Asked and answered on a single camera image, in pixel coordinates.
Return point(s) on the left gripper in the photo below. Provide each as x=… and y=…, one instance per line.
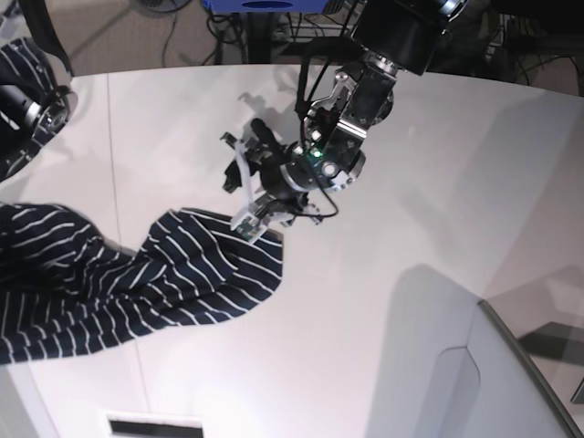
x=299, y=179

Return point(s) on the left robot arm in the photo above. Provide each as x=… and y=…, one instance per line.
x=345, y=87

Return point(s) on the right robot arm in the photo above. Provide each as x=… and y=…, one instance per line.
x=35, y=105

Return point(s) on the navy white striped t-shirt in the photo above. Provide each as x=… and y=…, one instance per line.
x=66, y=291

